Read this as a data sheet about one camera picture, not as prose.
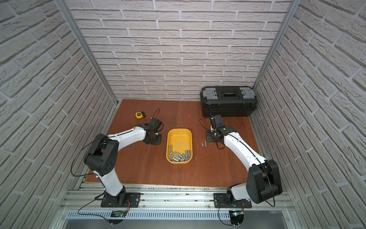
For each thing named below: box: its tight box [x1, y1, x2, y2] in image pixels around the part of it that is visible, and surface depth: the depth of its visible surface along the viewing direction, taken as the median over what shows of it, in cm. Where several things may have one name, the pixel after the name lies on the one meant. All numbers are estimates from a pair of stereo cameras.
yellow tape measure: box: [135, 111, 146, 119], surface depth 111 cm
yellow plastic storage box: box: [165, 127, 194, 165], surface depth 94 cm
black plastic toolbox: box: [200, 85, 258, 117], surface depth 102 cm
